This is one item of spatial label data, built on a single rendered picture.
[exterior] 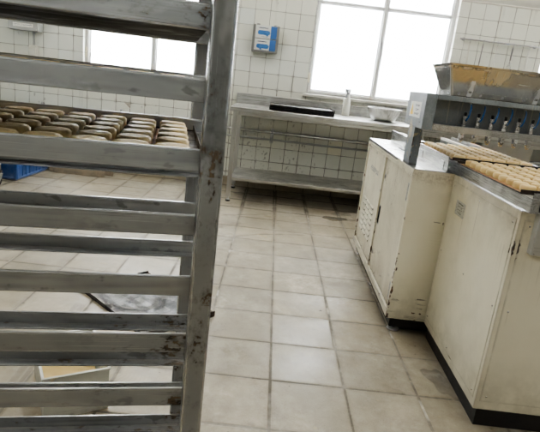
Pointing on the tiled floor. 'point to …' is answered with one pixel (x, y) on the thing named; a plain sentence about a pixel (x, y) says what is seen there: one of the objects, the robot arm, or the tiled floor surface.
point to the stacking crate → (20, 171)
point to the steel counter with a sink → (249, 104)
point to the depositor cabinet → (401, 231)
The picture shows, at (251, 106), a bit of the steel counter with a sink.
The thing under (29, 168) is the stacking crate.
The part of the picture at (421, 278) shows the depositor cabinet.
